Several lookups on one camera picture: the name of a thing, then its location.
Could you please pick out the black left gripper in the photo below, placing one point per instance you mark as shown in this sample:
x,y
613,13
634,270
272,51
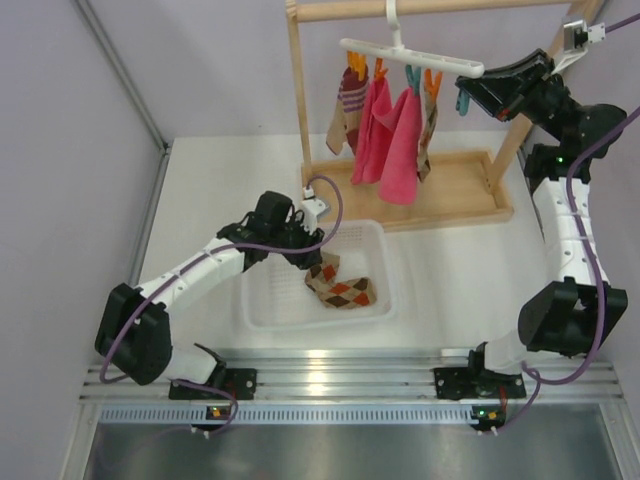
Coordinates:
x,y
295,219

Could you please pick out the argyle beige orange sock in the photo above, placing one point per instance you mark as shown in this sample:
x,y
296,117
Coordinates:
x,y
431,116

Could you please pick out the beige maroon striped sock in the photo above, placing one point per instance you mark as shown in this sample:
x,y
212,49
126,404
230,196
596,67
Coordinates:
x,y
345,124

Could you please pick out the white clip hanger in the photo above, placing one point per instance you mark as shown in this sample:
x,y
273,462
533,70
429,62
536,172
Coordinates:
x,y
398,52

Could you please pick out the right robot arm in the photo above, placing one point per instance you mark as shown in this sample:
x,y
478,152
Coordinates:
x,y
577,308

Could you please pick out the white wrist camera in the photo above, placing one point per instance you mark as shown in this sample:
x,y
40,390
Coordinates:
x,y
577,36
313,209

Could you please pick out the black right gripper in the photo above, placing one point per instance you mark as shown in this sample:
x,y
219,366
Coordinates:
x,y
501,95

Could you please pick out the teal clip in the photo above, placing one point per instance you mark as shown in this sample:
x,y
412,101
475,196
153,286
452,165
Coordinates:
x,y
462,103
413,76

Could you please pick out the white plastic basket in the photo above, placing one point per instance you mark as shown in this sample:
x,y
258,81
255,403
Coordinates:
x,y
274,296

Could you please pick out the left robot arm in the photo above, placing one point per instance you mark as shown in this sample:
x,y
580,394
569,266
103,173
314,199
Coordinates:
x,y
136,330

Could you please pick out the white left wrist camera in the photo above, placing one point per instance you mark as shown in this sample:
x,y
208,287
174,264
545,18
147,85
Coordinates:
x,y
313,209

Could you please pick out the wooden drying rack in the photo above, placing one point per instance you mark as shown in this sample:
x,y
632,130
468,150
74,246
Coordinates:
x,y
463,188

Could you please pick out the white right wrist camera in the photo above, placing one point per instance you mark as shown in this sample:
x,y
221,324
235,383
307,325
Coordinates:
x,y
577,36

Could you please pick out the aluminium frame post left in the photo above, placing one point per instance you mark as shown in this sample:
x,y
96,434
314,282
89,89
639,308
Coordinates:
x,y
118,67

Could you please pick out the orange clip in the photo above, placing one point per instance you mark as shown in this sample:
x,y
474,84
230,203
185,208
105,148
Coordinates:
x,y
357,63
432,83
380,70

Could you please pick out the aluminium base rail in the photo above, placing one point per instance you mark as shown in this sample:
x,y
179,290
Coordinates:
x,y
403,387

